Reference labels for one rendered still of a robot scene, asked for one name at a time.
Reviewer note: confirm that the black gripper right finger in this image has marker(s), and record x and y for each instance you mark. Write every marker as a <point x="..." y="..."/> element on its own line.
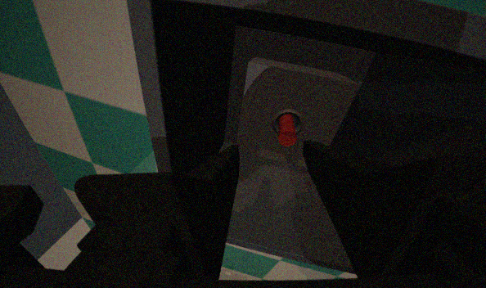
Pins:
<point x="376" y="208"/>

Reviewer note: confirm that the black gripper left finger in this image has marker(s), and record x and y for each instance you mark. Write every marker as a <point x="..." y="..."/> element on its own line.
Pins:
<point x="199" y="203"/>

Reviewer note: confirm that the red peg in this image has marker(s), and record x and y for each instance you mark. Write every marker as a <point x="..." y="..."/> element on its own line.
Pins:
<point x="286" y="130"/>

